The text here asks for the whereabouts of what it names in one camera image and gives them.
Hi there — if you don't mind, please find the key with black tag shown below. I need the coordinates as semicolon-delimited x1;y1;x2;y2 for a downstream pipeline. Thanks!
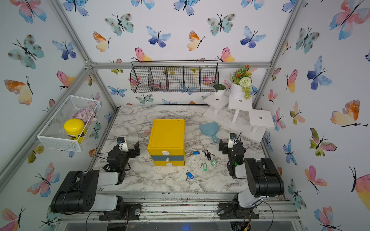
204;149;212;161

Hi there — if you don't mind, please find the yellow bottom drawer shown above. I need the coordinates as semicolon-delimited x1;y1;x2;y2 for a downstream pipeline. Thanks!
153;161;185;167

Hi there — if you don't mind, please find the dark teal plastic drawer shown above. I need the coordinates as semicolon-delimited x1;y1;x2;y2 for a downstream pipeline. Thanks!
151;156;185;162

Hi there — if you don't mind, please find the yellow plastic drawer box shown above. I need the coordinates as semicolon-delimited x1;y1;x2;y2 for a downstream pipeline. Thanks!
147;119;185;156

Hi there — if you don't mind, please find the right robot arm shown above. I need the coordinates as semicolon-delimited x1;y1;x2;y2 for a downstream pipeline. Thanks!
218;140;284;219

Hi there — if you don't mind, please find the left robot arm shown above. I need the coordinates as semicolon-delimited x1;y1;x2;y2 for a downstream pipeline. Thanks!
50;138;141;221

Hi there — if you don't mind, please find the blue plastic dustpan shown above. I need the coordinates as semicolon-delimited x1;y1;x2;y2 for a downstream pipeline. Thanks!
199;122;220;143

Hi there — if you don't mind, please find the white stepped plant stand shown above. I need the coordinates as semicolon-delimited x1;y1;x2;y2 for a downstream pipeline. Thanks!
203;95;275;142

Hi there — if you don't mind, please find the yellow lidded jar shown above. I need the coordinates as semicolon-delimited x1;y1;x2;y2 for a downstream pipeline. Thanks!
64;118;87;143

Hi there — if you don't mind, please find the pink flower bunch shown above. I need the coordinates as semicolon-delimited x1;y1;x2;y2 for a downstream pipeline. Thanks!
73;108;97;125

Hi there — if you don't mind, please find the small white pot green plant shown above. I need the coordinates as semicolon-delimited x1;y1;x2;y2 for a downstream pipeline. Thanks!
214;84;226;98

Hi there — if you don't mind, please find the white pot with flowers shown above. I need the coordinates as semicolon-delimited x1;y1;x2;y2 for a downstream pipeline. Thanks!
229;65;252;100

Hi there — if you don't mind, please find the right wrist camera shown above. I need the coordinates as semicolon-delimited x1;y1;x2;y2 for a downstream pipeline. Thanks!
227;133;238;149

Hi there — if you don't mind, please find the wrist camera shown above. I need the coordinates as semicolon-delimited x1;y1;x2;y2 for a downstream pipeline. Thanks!
227;133;238;149
117;137;129;152

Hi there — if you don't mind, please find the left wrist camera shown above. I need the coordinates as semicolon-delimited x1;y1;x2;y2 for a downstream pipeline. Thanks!
117;137;129;152

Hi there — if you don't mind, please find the white wire mesh basket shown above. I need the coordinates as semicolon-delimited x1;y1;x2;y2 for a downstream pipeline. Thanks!
37;95;101;152

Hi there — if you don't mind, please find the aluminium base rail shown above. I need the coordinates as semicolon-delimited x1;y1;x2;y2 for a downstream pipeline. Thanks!
72;191;301;223

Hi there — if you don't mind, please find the black wire wall basket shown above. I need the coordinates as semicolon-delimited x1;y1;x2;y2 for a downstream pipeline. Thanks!
129;60;219;94

